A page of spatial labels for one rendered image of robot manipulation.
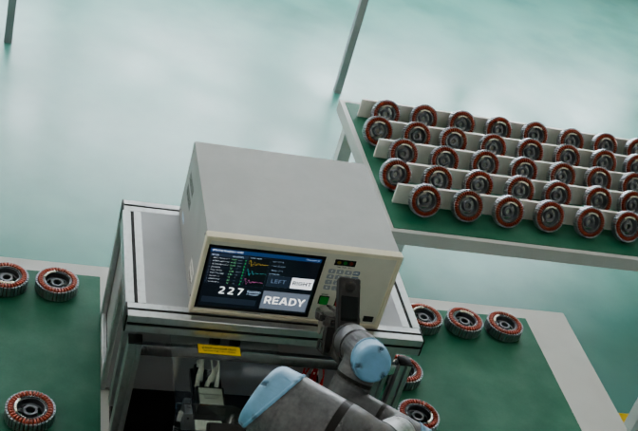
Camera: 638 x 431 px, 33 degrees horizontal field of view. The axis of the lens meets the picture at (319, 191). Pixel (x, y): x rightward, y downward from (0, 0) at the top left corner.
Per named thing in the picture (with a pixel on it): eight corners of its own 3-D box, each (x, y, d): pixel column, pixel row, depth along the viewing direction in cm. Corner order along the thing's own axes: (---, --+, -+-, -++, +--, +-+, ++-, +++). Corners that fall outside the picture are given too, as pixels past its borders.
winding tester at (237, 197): (377, 329, 246) (403, 257, 235) (188, 311, 234) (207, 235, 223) (346, 230, 277) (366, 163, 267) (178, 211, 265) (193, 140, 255)
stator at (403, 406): (389, 427, 273) (393, 417, 272) (400, 402, 283) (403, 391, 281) (430, 445, 272) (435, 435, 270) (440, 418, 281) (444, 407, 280)
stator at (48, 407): (57, 404, 251) (59, 392, 249) (49, 439, 242) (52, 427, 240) (8, 397, 249) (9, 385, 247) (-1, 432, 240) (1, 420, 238)
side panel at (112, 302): (112, 390, 260) (135, 285, 244) (100, 389, 259) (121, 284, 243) (111, 315, 283) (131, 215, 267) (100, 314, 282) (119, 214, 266)
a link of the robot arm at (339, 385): (358, 449, 202) (384, 397, 202) (307, 420, 205) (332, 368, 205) (365, 443, 210) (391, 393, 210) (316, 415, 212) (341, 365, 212)
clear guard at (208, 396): (288, 450, 222) (294, 430, 219) (172, 444, 215) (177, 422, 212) (267, 345, 248) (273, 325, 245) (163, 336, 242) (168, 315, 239)
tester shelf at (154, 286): (419, 356, 249) (424, 341, 246) (122, 330, 230) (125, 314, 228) (378, 243, 285) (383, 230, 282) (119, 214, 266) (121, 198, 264)
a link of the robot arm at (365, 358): (346, 378, 201) (366, 337, 201) (329, 361, 211) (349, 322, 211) (381, 394, 203) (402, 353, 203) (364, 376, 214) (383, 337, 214)
